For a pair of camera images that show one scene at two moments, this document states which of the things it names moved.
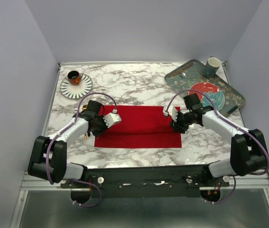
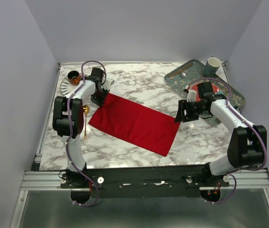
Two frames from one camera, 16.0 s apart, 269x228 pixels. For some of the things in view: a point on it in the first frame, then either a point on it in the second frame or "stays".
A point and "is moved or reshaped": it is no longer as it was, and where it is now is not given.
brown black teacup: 74,77 stays
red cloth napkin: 141,127 is moved or reshaped
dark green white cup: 212,64 stays
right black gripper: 177,128 to 183,104
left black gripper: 97,133 to 100,102
